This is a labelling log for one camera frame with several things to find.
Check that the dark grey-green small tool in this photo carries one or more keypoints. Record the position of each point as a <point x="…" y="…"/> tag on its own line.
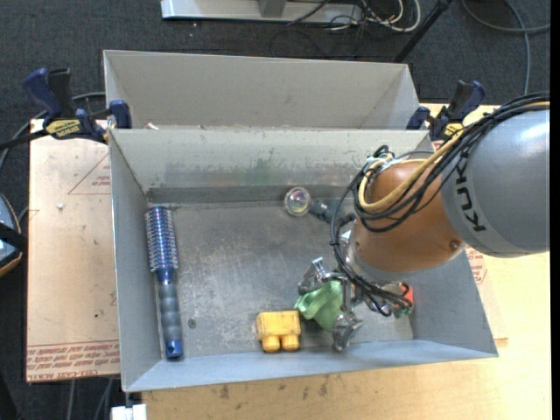
<point x="323" y="209"/>

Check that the brown cardboard board, red print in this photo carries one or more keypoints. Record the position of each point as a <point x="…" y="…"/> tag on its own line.
<point x="70" y="234"/>

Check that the clear iridescent ball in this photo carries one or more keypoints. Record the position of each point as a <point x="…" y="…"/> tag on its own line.
<point x="297" y="201"/>

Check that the yellow toy block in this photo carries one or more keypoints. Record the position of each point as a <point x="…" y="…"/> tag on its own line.
<point x="278" y="324"/>

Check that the blue hairbrush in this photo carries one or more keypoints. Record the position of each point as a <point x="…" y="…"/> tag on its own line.
<point x="164" y="252"/>

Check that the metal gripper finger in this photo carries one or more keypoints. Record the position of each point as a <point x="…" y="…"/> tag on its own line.
<point x="345" y="327"/>
<point x="314" y="276"/>

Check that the grey metal bin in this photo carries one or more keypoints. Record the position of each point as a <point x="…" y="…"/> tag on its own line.
<point x="245" y="252"/>

